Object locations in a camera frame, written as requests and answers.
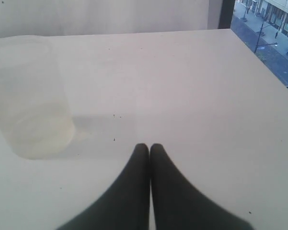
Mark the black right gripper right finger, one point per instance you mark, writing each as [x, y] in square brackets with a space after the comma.
[178, 205]

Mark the translucent white plastic cup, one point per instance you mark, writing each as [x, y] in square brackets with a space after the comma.
[35, 118]

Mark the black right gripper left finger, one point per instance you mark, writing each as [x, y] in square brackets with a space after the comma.
[125, 205]

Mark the dark metal frame post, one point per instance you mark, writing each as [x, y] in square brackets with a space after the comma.
[226, 14]

